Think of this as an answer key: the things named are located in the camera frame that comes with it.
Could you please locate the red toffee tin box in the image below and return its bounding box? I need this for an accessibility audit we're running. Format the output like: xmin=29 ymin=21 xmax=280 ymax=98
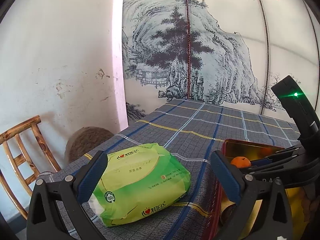
xmin=210 ymin=144 xmax=319 ymax=239

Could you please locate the brown round cushion stool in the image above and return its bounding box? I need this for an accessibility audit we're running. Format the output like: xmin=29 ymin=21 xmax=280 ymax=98
xmin=65 ymin=126 xmax=114 ymax=164

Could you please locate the orange mandarin with stem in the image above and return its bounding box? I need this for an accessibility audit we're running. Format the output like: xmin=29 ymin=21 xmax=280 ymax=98
xmin=231 ymin=156 xmax=252 ymax=168

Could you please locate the grey plaid tablecloth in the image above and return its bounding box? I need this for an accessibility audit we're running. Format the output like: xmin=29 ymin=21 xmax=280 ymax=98
xmin=47 ymin=99 xmax=299 ymax=239

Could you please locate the wooden chair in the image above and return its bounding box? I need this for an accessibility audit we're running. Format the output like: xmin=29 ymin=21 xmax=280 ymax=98
xmin=1 ymin=128 xmax=55 ymax=221

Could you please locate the green tissue pack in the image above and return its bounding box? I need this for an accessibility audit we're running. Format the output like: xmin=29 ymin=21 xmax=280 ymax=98
xmin=88 ymin=143 xmax=191 ymax=227

